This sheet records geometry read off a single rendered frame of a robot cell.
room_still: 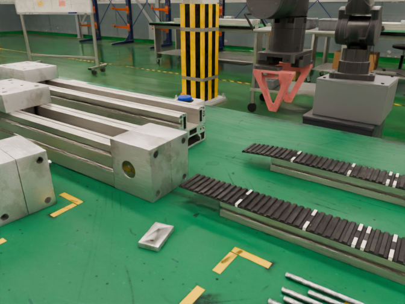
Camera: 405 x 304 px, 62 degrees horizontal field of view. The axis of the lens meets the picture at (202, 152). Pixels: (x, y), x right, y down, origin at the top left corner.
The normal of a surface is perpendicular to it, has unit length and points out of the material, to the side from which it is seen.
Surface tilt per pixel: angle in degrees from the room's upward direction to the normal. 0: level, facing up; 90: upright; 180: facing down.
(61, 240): 0
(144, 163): 90
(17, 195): 90
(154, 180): 90
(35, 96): 90
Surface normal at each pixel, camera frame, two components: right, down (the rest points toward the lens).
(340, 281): 0.00, -0.92
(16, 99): 0.83, 0.22
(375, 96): -0.59, 0.32
